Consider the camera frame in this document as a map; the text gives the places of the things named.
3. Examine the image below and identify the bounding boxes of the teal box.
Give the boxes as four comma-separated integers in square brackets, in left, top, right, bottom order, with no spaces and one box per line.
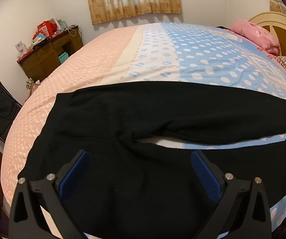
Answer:
[58,52,70,64]

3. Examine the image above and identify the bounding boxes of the pink pillow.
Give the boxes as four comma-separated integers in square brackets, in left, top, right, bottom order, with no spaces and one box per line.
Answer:
[230,20,281,55]

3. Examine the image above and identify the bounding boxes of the red gift bag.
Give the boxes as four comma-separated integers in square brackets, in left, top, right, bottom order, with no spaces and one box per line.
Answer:
[37,20,59,39]

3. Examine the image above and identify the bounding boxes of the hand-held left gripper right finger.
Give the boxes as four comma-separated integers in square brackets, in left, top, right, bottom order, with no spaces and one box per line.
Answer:
[191,150,273,239]

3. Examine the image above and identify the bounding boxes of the patterned bag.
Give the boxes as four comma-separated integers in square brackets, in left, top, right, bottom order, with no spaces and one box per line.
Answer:
[26,78,41,96]

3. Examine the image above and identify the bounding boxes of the cream wooden headboard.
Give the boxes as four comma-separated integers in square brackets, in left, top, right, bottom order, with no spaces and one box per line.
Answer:
[248,11,286,63]

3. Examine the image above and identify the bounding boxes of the black pants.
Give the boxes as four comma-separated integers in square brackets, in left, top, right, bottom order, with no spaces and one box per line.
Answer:
[17,81,286,239]

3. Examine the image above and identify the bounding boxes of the brown wooden desk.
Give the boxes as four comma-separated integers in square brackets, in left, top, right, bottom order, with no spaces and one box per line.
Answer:
[17,25,84,82]

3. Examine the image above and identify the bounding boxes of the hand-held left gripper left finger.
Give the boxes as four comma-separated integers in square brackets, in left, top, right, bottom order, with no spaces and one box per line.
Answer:
[9,150,89,239]

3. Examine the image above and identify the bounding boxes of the pink blue polka dot bedspread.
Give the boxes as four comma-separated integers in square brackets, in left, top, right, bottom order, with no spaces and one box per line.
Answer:
[0,22,286,239]

